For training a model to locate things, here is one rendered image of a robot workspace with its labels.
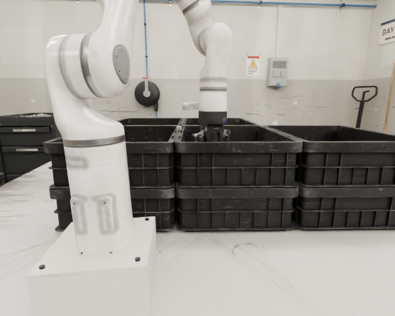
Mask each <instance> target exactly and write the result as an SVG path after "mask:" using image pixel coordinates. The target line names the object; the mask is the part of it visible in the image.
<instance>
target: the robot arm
mask: <svg viewBox="0 0 395 316"><path fill-rule="evenodd" d="M97 2H98V3H99V5H100V7H101V8H102V10H103V12H104V15H103V21H102V24H101V27H100V28H99V29H98V30H97V31H96V32H93V33H78V34H65V35H59V36H54V37H52V38H51V39H50V40H49V41H48V42H47V44H46V46H45V52H44V68H45V76H46V82H47V86H48V91H49V94H50V100H51V106H52V109H53V115H54V119H55V123H56V126H57V128H58V130H59V131H60V134H61V136H62V139H63V145H64V151H65V159H66V168H67V173H68V181H69V186H70V194H71V199H70V205H71V213H72V218H73V225H74V230H75V239H76V247H77V252H78V256H92V255H116V254H117V253H118V252H119V251H120V250H122V249H123V248H125V247H127V246H128V245H129V244H131V242H133V240H134V236H135V235H134V223H133V216H132V204H131V197H130V184H129V172H128V165H127V151H126V145H125V131H124V126H123V125H122V124H121V123H120V122H118V121H115V120H112V119H110V118H107V117H104V116H103V115H101V114H100V113H98V112H97V111H96V110H95V108H94V107H93V103H92V98H112V97H117V96H119V95H121V94H123V92H124V91H125V89H126V88H127V85H128V82H129V77H130V68H131V62H132V47H133V38H134V25H135V17H136V13H137V6H138V3H139V0H97ZM176 3H177V4H178V6H179V8H180V10H181V11H182V13H183V15H184V17H185V19H186V21H187V25H188V28H189V31H190V34H191V37H192V40H193V42H194V45H195V47H196V48H197V50H198V52H200V54H202V55H203V56H205V57H206V59H205V64H204V66H203V68H202V69H201V71H200V76H199V90H200V91H199V102H184V103H183V104H182V109H183V110H199V113H198V122H199V123H200V124H201V130H200V132H199V133H197V134H192V141H193V142H229V138H230V133H231V131H230V130H225V129H224V126H223V124H226V123H227V106H228V98H227V72H228V68H229V63H230V59H231V54H232V50H233V35H232V32H231V30H230V28H229V27H228V26H227V25H226V24H224V23H214V24H213V23H212V21H211V17H210V15H209V13H210V10H211V8H212V5H211V1H210V0H176Z"/></svg>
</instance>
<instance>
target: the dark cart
mask: <svg viewBox="0 0 395 316"><path fill-rule="evenodd" d="M33 114H36V115H37V114H41V113H22V114H15V115H2V116H0V173H4V178H2V180H3V182H4V184H6V183H8V182H10V181H12V180H14V179H16V178H18V177H20V176H22V175H24V174H26V173H28V172H30V171H32V170H34V169H36V168H38V167H40V166H42V165H44V164H46V163H48V162H50V161H51V154H46V153H44V147H43V142H46V141H48V140H52V139H56V138H59V137H61V134H60V131H59V130H58V128H57V126H56V123H55V119H54V117H19V116H21V115H24V116H27V115H28V116H30V115H33ZM43 114H47V115H49V114H50V115H53V113H43ZM4 184H3V185H4Z"/></svg>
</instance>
